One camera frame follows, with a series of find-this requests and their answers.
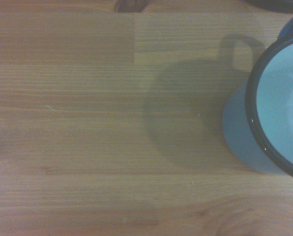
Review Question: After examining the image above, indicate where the blue enamel mug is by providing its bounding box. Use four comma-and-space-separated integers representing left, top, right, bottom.
222, 13, 293, 182

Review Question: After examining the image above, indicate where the wooden mug tree black base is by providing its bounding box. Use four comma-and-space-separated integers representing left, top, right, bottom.
243, 0, 293, 13

